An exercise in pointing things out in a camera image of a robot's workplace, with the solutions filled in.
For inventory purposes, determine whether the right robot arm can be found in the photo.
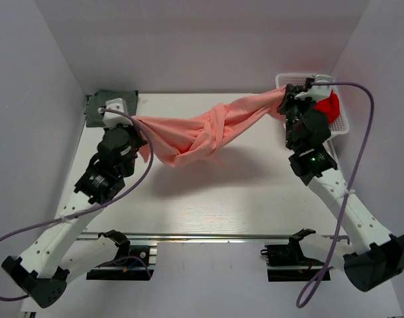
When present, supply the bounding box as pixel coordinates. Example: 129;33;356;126
278;78;404;292

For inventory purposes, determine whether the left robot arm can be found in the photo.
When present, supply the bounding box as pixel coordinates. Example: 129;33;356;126
1;124;146;308

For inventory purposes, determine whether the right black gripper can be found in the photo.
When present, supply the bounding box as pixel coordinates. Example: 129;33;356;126
278;83;318;150

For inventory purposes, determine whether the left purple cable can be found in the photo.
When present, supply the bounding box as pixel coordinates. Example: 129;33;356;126
0;107;154;301

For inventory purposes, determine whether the white plastic basket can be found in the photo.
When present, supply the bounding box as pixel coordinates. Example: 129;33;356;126
275;73;350;138

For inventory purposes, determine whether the aluminium rail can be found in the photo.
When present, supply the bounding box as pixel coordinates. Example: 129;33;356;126
79;231;352;242

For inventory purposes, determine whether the pink t shirt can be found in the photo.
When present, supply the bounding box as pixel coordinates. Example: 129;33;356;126
133;86;285;168

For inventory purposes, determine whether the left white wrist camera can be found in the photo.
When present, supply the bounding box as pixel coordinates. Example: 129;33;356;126
98;98;132;129

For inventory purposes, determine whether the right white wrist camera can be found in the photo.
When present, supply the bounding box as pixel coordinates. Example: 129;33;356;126
295;74;334;102

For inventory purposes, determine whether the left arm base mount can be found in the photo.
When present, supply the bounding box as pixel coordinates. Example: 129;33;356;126
86;230;154;282

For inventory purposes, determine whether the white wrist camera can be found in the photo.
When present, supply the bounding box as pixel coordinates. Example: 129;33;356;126
295;74;334;102
98;98;132;129

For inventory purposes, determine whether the red t shirt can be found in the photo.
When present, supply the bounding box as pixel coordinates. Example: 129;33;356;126
314;91;340;125

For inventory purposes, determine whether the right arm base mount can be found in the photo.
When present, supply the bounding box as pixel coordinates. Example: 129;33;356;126
260;229;332;282

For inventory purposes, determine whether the folded green t shirt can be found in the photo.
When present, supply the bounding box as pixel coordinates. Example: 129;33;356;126
84;89;139;128

